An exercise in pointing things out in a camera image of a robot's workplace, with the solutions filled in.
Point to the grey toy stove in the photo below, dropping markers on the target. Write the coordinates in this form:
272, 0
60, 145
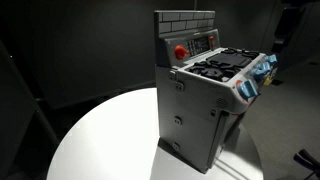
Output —
190, 110

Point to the small red button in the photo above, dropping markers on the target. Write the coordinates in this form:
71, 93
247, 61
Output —
211, 38

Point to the blue stove knob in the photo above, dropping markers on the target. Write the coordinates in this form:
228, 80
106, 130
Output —
272, 59
261, 70

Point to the red round knob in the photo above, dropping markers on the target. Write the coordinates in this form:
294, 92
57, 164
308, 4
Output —
180, 52

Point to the black burner grate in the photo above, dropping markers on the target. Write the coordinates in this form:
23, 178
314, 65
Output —
248, 53
213, 70

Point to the black keypad panel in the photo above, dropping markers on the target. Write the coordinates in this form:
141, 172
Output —
198, 45

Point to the black ribbed griddle plate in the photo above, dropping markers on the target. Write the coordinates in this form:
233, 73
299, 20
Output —
231, 59

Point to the black stand base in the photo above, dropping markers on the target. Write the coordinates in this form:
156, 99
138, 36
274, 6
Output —
306, 160

